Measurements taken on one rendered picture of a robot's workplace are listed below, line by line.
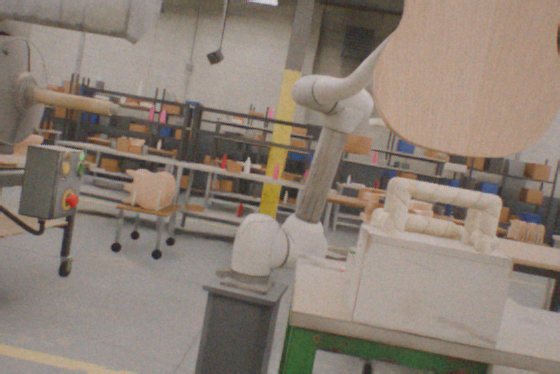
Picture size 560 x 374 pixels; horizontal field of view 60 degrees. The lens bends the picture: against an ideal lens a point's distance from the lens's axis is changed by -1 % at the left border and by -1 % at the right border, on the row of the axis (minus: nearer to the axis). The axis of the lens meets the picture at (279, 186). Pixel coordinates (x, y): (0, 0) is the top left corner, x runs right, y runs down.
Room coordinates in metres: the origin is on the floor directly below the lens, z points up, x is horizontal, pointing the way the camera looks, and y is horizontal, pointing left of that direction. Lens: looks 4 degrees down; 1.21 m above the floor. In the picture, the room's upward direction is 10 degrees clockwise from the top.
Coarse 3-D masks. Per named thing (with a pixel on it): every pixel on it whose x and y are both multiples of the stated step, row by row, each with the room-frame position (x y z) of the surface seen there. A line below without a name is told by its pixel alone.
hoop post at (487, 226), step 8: (488, 208) 0.91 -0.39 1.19; (496, 208) 0.90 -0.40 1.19; (480, 216) 0.92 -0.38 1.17; (488, 216) 0.91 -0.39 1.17; (496, 216) 0.90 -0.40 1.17; (480, 224) 0.92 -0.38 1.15; (488, 224) 0.90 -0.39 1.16; (496, 224) 0.91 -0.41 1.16; (480, 232) 0.91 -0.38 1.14; (488, 232) 0.90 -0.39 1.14; (480, 240) 0.91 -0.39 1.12; (488, 240) 0.90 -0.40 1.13; (480, 248) 0.91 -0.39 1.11; (488, 248) 0.90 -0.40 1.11
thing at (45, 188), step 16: (32, 160) 1.35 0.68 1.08; (48, 160) 1.35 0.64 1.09; (64, 160) 1.37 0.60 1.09; (32, 176) 1.35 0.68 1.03; (48, 176) 1.35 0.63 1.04; (64, 176) 1.38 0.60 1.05; (80, 176) 1.48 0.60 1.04; (32, 192) 1.35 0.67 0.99; (48, 192) 1.35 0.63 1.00; (64, 192) 1.40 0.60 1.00; (0, 208) 1.35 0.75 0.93; (32, 208) 1.35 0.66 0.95; (48, 208) 1.35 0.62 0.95; (64, 208) 1.41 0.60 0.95
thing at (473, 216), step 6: (468, 210) 1.00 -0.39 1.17; (474, 210) 0.99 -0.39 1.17; (480, 210) 0.99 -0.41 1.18; (468, 216) 1.00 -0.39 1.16; (474, 216) 0.99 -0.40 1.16; (468, 222) 0.99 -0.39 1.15; (474, 222) 0.99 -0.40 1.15; (468, 228) 0.99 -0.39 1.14; (474, 228) 0.99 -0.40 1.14; (468, 234) 0.99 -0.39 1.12; (462, 240) 1.00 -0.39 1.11; (468, 240) 0.99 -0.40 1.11
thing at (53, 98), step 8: (40, 96) 1.14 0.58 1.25; (48, 96) 1.14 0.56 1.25; (56, 96) 1.14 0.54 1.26; (64, 96) 1.14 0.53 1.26; (72, 96) 1.14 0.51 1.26; (80, 96) 1.15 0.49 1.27; (48, 104) 1.15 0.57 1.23; (56, 104) 1.14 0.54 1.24; (64, 104) 1.14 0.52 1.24; (72, 104) 1.14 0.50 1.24; (80, 104) 1.13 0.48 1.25; (88, 104) 1.13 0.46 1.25; (96, 104) 1.13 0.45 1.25; (104, 104) 1.13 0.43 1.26; (96, 112) 1.14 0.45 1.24; (104, 112) 1.14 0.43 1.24
